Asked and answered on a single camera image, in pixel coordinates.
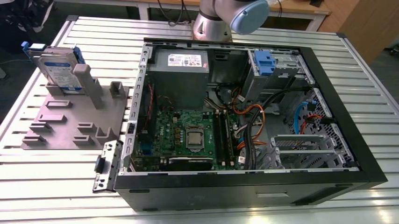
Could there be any blue data wire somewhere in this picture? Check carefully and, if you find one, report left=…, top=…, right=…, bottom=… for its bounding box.
left=293, top=100, right=318, bottom=136

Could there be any orange red power wire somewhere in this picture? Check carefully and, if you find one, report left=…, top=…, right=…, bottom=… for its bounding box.
left=305, top=114, right=337, bottom=126

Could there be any hard disk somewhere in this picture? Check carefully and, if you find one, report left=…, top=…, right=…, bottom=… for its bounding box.
left=21, top=41, right=87, bottom=95

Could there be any metal disk bay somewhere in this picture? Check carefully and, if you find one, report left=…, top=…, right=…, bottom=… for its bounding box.
left=270, top=134, right=358, bottom=170

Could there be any silver CPU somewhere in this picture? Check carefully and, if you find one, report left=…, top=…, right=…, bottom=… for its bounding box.
left=187, top=132, right=206, bottom=145

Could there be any grey power supply unit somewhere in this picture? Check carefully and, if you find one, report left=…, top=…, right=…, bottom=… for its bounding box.
left=146, top=49, right=210, bottom=112

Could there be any CPU socket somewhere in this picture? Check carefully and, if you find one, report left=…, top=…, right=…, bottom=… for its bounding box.
left=185, top=125, right=210, bottom=154

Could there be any RAM stick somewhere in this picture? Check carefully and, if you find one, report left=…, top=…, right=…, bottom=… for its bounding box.
left=222, top=110, right=237, bottom=168

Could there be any green motherboard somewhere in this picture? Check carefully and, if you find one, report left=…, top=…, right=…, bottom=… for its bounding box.
left=133, top=109, right=243, bottom=172

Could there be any metal drive cage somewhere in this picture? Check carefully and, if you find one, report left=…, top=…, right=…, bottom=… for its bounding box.
left=243, top=49, right=314, bottom=105

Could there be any black graphics card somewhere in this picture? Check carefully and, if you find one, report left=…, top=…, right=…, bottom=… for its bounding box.
left=159, top=155, right=217, bottom=173

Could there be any blue drive cage latch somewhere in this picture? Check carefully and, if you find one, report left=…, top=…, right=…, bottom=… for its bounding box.
left=254, top=50, right=277, bottom=77

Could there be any black PC case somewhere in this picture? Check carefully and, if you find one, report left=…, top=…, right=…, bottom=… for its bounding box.
left=114, top=37, right=390, bottom=212

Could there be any grey parts rack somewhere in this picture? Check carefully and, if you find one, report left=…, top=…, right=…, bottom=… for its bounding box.
left=21, top=64, right=131, bottom=150

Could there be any wooden desk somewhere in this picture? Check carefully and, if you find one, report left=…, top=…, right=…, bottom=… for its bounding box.
left=125, top=0, right=333, bottom=32

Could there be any wooden cabinet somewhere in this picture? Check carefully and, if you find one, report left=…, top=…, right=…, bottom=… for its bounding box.
left=338, top=0, right=399, bottom=63

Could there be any multicoloured PSU wire bundle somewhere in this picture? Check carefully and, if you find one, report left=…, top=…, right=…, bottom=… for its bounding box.
left=205, top=85, right=269, bottom=154

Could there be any thick black cable pair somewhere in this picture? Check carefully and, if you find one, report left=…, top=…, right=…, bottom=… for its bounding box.
left=243, top=85, right=313, bottom=170

